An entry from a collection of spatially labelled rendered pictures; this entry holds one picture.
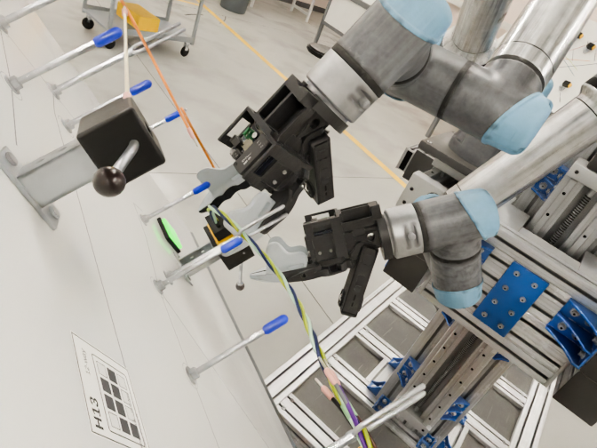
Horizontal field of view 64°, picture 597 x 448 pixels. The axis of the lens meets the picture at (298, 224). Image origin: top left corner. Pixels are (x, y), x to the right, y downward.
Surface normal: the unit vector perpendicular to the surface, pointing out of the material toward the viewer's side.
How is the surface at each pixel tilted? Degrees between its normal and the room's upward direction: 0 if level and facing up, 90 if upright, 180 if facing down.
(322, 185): 95
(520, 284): 90
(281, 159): 96
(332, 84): 72
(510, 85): 42
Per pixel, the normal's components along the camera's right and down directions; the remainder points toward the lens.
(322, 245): -0.03, 0.21
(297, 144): 0.47, 0.69
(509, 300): -0.57, 0.25
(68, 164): 0.34, 0.39
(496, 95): -0.21, -0.14
